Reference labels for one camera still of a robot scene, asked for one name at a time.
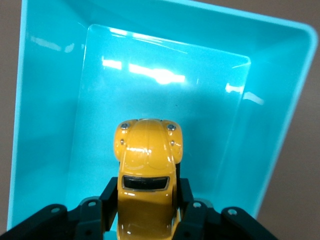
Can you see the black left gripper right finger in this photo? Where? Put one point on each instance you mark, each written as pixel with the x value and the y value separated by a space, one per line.
pixel 212 222

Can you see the turquoise plastic bin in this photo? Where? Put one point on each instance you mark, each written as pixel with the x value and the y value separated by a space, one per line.
pixel 50 100

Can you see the yellow beetle toy car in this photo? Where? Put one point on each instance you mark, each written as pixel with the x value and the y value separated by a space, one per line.
pixel 147 155

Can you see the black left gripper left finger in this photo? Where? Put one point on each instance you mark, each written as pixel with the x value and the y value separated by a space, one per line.
pixel 75 220

